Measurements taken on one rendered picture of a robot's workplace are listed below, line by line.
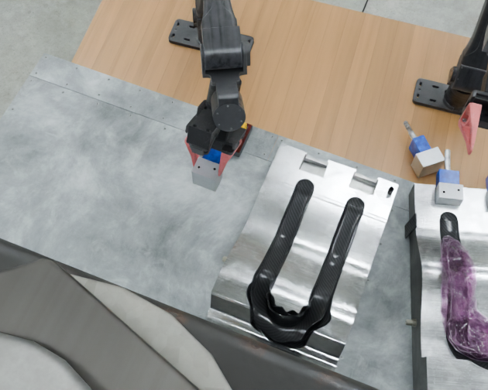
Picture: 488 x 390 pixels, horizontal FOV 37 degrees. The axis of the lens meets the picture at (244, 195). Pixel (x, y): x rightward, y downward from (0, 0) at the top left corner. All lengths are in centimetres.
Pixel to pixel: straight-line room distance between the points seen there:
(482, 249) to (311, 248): 34
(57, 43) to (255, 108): 135
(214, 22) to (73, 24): 168
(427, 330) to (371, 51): 72
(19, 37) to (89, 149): 134
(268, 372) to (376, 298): 131
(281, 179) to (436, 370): 48
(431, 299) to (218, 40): 63
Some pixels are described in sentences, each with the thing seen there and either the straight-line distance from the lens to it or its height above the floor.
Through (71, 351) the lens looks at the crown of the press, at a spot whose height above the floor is 204.
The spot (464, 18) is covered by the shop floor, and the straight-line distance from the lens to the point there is 303.
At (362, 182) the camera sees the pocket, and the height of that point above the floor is 86.
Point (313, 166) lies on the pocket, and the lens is 153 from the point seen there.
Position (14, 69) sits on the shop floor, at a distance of 284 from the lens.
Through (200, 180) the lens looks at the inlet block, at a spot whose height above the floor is 93.
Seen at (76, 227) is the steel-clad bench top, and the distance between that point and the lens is 156.
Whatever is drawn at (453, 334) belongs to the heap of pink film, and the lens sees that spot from 142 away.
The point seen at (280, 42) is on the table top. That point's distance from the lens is 179.
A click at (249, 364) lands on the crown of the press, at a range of 19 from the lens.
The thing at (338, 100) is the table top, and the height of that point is 80.
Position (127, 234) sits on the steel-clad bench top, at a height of 80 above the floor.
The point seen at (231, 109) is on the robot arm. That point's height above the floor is 116.
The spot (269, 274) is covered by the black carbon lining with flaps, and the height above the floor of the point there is 92.
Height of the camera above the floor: 219
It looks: 63 degrees down
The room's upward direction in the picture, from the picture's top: 2 degrees clockwise
